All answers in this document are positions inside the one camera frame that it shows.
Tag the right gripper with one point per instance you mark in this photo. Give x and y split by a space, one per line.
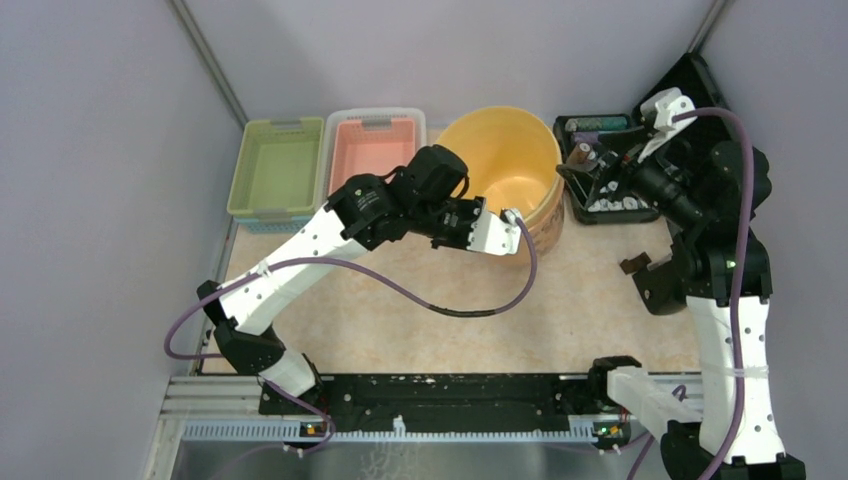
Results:
613 162

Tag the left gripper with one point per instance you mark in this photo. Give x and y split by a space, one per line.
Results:
470 206

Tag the orange capybara bucket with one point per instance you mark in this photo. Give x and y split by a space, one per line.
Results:
550 225

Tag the yellow capybara bucket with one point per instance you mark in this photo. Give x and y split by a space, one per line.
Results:
511 156

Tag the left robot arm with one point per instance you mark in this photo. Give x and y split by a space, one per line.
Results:
367 211

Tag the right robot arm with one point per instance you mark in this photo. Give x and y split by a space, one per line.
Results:
718 271

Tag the brown cylinder in case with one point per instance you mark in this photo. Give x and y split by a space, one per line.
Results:
581 158

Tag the black open tool case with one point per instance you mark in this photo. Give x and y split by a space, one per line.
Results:
689 86

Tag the pink plastic basket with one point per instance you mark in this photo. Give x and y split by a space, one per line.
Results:
367 140

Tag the green plastic basket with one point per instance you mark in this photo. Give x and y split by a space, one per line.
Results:
276 178

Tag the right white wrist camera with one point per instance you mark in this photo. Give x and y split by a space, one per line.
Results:
659 112

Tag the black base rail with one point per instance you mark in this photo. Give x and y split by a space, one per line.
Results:
548 409

